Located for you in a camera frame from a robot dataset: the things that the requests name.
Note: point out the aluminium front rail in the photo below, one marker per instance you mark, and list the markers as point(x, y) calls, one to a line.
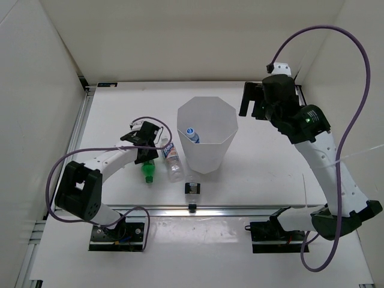
point(201, 211)

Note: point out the green plastic bottle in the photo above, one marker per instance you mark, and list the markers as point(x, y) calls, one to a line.
point(148, 170)

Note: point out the aluminium left rail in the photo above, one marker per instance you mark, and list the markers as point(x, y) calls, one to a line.
point(82, 117)

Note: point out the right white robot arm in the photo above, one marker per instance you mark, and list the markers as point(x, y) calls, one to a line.
point(310, 133)

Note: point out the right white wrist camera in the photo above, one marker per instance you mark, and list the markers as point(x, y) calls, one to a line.
point(278, 68)

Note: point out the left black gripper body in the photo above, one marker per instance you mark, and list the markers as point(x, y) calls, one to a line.
point(152, 144)

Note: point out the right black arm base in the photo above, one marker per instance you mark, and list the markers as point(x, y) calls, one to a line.
point(267, 237)

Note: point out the aluminium rail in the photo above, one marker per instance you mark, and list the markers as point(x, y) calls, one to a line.
point(201, 211)
point(82, 117)

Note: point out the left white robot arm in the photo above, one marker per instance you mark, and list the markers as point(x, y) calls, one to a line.
point(80, 188)

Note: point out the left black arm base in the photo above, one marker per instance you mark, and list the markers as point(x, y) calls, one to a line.
point(130, 237)

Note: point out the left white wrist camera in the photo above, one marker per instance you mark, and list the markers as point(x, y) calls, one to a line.
point(136, 126)

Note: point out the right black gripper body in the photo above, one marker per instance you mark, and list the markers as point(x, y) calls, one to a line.
point(270, 111)

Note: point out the clear bottle blue label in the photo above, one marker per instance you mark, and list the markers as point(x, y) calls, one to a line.
point(192, 135)

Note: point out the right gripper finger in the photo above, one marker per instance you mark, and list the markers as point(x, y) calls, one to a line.
point(260, 109)
point(252, 92)

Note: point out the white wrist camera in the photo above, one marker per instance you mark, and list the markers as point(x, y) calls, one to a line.
point(278, 68)
point(136, 126)

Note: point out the clear bottle white orange label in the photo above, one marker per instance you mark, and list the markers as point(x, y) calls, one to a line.
point(172, 161)

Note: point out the white octagonal plastic bin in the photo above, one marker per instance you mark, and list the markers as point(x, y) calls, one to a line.
point(215, 121)

